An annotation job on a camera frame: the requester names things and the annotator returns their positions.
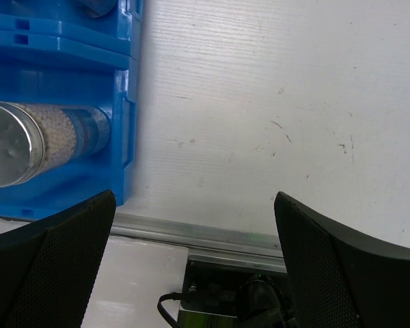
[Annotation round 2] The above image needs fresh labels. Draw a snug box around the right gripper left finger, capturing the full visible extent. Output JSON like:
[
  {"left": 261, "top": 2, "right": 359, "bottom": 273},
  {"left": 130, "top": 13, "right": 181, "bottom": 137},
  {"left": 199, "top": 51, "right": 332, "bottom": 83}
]
[{"left": 0, "top": 190, "right": 116, "bottom": 327}]

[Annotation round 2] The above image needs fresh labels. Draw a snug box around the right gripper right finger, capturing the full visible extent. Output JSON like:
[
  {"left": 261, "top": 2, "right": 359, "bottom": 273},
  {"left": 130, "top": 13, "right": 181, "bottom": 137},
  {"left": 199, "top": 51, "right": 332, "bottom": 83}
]
[{"left": 274, "top": 192, "right": 410, "bottom": 327}]

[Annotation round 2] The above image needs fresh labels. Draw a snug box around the silver-lid blue-label bottle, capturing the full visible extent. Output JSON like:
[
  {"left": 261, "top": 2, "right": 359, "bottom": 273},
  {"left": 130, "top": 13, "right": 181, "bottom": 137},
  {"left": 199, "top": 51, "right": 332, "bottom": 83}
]
[{"left": 0, "top": 101, "right": 111, "bottom": 188}]

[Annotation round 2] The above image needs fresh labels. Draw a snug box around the blue three-compartment plastic bin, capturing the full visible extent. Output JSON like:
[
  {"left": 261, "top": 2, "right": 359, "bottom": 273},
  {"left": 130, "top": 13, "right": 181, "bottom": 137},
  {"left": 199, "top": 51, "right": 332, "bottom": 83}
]
[{"left": 0, "top": 1, "right": 142, "bottom": 219}]

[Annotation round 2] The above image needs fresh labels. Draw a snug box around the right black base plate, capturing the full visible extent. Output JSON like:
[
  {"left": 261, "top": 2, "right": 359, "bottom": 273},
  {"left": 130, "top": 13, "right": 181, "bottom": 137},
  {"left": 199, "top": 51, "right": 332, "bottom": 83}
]
[{"left": 156, "top": 260, "right": 298, "bottom": 328}]

